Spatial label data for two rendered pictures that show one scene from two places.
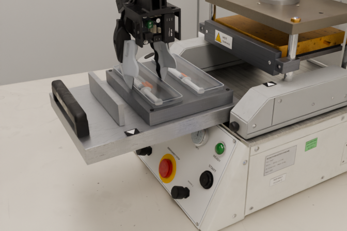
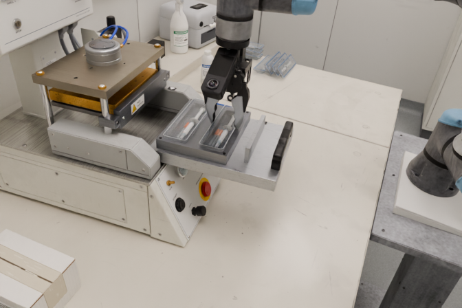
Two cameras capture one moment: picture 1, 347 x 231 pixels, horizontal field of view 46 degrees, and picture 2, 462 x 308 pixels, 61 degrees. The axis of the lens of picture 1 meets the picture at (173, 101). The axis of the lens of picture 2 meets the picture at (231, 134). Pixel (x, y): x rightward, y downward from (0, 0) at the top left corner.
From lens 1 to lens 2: 1.37 m
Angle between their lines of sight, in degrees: 106
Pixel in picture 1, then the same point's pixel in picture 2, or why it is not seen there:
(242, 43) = (150, 88)
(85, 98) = (258, 159)
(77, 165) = (240, 261)
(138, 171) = (208, 221)
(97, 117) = (267, 140)
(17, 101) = not seen: outside the picture
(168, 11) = not seen: hidden behind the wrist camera
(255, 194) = not seen: hidden behind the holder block
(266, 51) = (162, 75)
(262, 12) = (148, 58)
